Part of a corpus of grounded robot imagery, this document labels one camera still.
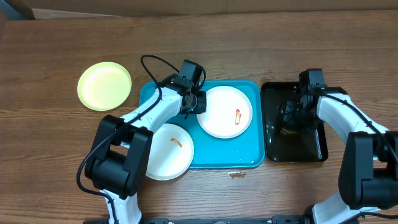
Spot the white plate with orange streak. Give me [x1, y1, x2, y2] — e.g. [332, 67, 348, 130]
[146, 124, 194, 181]

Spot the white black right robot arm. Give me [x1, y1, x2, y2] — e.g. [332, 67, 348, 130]
[276, 85, 397, 223]

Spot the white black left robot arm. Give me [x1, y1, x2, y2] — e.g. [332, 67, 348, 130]
[76, 73, 206, 223]

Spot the yellow plate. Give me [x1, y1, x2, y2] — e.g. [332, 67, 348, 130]
[77, 62, 132, 111]

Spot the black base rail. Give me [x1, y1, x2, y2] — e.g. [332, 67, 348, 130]
[82, 215, 361, 224]

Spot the blue plastic tray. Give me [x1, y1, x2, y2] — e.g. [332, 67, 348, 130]
[139, 80, 266, 170]

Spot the white plate with red ring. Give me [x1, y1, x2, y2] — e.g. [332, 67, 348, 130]
[197, 86, 253, 139]

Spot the green yellow sponge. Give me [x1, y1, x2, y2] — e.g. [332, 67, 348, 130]
[280, 128, 297, 134]

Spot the black water tray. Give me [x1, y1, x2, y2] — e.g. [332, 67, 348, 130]
[261, 82, 328, 162]

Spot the brown cardboard backdrop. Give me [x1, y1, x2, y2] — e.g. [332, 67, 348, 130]
[24, 0, 397, 16]

